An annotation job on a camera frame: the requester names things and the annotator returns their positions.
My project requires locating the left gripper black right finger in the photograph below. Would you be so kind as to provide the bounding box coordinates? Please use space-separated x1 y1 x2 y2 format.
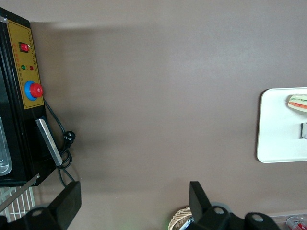
184 181 283 230

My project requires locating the black snack packet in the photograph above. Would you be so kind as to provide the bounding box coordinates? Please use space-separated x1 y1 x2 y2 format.
299 122 307 140

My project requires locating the red cola bottle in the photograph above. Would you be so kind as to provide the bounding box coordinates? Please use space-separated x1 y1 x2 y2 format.
286 215 307 230

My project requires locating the light wicker basket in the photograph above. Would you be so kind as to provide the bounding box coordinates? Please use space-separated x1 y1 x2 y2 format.
170 207 193 230

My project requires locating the black power cable with plug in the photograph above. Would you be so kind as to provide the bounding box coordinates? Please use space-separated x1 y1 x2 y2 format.
43 99 75 188

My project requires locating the black sealing machine yellow panel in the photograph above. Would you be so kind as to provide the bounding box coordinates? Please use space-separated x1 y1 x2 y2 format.
0 7 64 189

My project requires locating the cream plastic tray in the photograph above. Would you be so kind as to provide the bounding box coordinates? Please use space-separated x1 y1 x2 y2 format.
256 88 307 164

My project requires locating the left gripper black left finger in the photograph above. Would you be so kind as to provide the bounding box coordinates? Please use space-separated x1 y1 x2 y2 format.
0 181 82 230

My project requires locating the silver tray inside machine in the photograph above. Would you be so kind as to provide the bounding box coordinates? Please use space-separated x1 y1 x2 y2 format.
0 116 12 177

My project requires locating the wrapped triangle sandwich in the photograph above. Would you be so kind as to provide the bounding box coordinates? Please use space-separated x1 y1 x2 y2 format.
285 93 307 116

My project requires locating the clear acrylic bottle rack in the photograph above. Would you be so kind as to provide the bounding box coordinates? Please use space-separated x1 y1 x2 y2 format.
271 212 307 230

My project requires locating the white wire basket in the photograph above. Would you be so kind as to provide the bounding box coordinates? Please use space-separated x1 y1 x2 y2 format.
0 185 37 222

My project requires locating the aluminium foil container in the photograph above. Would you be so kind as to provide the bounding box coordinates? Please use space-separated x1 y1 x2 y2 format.
183 215 194 229

